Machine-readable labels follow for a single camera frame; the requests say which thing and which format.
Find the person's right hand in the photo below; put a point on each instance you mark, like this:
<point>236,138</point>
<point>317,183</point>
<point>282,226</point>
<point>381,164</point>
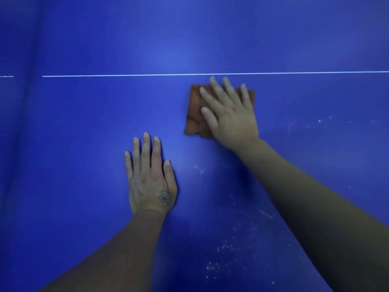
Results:
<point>234,124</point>

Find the person's left hand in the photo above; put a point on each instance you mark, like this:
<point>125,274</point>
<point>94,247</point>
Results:
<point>150,191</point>

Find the person's left middle finger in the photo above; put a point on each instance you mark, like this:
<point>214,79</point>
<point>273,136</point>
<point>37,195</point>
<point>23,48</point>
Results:
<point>146,152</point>

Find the person's right little finger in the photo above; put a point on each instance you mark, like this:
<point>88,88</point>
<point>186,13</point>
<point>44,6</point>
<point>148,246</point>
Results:
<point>246,96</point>

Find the person's right thumb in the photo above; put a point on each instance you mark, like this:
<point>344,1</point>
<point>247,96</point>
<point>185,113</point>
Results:
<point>209,117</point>

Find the person's right middle finger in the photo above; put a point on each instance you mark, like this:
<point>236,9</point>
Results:
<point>221,90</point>

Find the person's left thumb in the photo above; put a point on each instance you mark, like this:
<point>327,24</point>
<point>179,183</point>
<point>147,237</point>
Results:
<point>170,176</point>

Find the person's left little finger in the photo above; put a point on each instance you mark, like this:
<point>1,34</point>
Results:
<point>128,165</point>

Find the orange cleaning cloth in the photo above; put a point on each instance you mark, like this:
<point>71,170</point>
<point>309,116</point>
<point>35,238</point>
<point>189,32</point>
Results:
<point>194,118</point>

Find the person's right forearm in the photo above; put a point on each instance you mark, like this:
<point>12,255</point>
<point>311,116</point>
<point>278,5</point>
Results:
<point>310,209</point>

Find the person's left forearm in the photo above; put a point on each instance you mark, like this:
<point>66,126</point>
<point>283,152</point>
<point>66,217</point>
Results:
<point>121,255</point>

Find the scattered white crumbs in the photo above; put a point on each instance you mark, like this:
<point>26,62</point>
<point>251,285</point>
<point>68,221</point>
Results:
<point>209,266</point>

